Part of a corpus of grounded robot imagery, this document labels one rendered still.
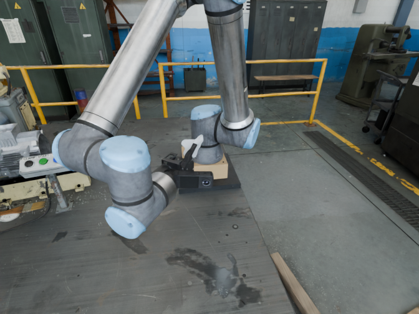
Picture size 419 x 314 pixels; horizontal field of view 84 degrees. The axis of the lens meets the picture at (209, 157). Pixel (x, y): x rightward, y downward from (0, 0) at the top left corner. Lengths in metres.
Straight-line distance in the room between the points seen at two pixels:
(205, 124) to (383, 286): 1.66
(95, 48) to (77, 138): 3.82
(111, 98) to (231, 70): 0.43
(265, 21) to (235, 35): 5.20
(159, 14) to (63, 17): 3.76
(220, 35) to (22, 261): 1.05
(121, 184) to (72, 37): 4.03
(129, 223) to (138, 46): 0.42
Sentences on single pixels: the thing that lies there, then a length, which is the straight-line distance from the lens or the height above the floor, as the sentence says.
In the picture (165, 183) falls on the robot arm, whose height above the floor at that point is 1.21.
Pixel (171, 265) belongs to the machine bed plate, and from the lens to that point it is 0.94.
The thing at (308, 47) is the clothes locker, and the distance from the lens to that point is 6.50.
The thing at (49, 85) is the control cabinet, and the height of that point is 0.63.
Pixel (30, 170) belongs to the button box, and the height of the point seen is 1.05.
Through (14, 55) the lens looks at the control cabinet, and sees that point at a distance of 4.82.
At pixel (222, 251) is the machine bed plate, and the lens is 0.96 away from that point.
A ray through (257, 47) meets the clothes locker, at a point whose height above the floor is 0.98.
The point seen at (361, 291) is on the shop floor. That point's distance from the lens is 2.06.
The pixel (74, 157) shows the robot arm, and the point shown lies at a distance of 0.56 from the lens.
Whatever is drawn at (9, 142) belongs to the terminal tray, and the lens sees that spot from 1.36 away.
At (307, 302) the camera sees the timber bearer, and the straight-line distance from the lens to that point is 1.78.
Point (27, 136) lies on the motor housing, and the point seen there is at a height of 1.11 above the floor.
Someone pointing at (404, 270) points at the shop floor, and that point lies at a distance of 2.35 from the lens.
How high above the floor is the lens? 1.57
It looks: 31 degrees down
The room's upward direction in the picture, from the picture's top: straight up
